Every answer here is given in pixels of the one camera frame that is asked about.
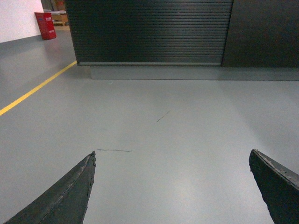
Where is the red fire extinguisher box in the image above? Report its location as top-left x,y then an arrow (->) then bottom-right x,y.
35,12 -> 57,40

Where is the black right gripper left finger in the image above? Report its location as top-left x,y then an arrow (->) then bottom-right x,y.
5,151 -> 96,224

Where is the wooden pallet stack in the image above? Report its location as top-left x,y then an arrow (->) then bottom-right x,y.
41,0 -> 70,30

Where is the black checkout counter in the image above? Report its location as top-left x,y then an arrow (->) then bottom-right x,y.
66,0 -> 299,81

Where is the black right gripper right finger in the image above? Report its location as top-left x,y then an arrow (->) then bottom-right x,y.
249,149 -> 299,224

